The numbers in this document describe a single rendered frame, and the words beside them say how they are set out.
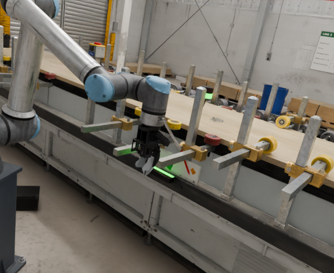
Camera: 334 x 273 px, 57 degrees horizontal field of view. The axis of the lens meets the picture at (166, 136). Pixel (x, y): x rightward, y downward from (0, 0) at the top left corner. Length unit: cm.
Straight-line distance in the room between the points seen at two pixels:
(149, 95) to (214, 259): 115
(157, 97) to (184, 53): 960
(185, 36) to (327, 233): 957
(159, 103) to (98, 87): 22
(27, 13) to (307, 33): 798
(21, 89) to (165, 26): 994
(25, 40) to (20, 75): 16
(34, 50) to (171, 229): 129
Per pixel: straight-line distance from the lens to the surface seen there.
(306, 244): 134
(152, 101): 107
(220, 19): 1000
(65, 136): 227
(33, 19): 126
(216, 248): 188
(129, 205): 223
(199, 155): 144
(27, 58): 151
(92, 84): 103
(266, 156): 151
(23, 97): 158
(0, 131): 158
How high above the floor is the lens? 134
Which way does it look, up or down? 18 degrees down
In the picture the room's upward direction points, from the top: 11 degrees clockwise
